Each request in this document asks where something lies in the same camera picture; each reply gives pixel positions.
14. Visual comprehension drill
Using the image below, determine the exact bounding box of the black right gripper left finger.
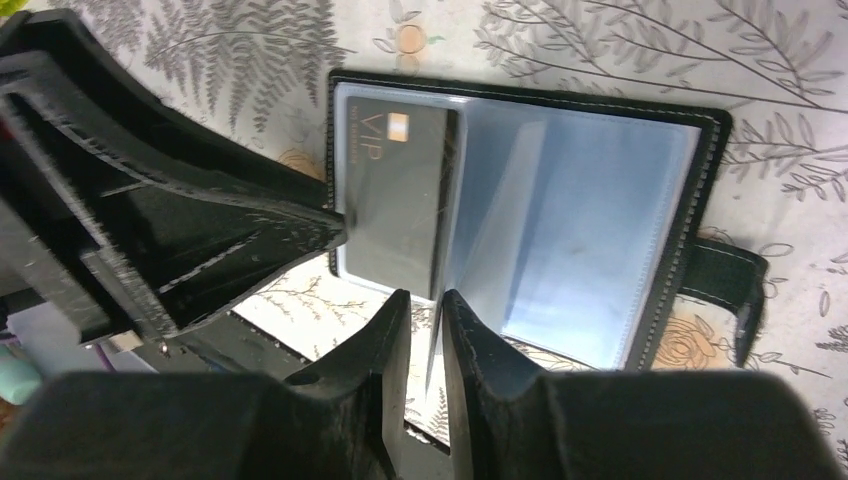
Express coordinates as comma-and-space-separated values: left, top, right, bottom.
1, 290, 411, 479

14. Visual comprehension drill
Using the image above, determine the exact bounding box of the black credit card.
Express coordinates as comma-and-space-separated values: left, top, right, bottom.
339, 96, 459, 299

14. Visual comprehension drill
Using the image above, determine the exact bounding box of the black card holder wallet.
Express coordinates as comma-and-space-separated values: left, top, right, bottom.
327, 69, 768, 370

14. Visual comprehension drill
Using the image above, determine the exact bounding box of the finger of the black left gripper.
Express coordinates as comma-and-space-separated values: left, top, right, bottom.
1, 9, 345, 342

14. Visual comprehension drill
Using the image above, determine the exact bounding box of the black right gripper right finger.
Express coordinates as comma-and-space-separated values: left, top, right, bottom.
441, 290, 843, 479

